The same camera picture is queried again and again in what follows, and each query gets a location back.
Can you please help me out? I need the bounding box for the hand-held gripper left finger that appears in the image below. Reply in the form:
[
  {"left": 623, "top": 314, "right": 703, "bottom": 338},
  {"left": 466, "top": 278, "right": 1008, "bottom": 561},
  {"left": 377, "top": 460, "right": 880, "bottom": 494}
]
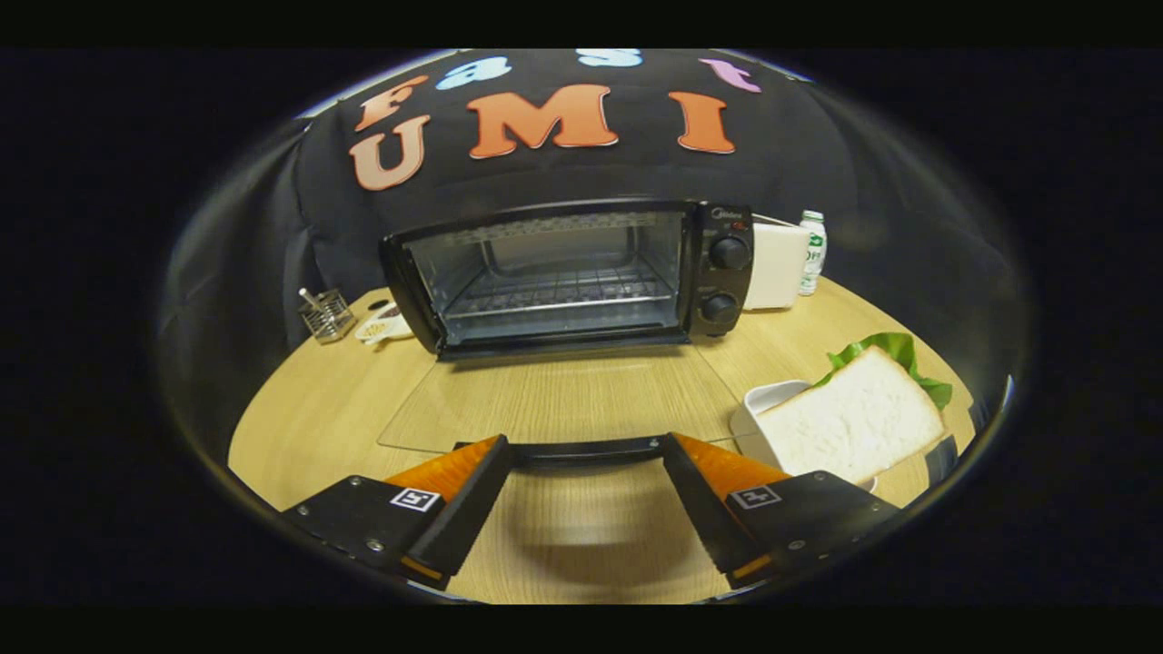
[{"left": 280, "top": 434, "right": 514, "bottom": 591}]

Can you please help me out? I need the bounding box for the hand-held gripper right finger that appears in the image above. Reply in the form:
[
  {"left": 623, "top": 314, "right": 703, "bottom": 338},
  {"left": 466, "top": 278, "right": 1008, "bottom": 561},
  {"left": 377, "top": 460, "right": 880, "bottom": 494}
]
[{"left": 661, "top": 431, "right": 905, "bottom": 590}]

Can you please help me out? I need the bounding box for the bread and lettuce sandwich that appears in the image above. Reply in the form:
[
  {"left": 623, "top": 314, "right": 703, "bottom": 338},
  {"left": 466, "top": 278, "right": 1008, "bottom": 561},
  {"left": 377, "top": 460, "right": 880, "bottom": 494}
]
[{"left": 757, "top": 332, "right": 953, "bottom": 485}]

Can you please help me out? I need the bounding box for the black toaster oven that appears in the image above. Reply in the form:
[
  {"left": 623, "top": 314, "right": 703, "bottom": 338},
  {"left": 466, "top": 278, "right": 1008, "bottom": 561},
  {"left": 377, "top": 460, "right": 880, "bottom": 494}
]
[{"left": 377, "top": 198, "right": 755, "bottom": 469}]

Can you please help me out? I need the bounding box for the white pop-up toaster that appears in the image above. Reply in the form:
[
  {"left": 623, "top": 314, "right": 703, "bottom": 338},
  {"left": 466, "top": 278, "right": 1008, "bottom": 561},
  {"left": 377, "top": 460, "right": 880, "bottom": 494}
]
[{"left": 743, "top": 218, "right": 811, "bottom": 312}]

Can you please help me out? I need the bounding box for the white square plate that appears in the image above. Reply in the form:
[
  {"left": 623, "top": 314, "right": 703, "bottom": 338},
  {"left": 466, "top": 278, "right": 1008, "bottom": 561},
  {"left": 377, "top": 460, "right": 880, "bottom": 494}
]
[{"left": 730, "top": 380, "right": 878, "bottom": 493}]

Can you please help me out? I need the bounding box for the small white dish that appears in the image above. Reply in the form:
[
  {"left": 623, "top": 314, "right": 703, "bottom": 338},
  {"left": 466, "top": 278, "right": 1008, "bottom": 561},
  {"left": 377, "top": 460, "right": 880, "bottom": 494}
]
[{"left": 354, "top": 300, "right": 415, "bottom": 346}]

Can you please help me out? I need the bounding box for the small white drink bottle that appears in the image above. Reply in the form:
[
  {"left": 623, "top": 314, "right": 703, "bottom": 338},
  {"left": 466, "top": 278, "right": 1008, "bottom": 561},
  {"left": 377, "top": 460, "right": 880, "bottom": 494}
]
[{"left": 799, "top": 210, "right": 828, "bottom": 297}]

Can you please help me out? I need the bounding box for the metal wire holder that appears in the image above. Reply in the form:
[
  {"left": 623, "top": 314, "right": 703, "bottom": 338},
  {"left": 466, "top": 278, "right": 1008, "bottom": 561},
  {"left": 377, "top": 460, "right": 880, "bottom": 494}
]
[{"left": 298, "top": 288, "right": 357, "bottom": 344}]

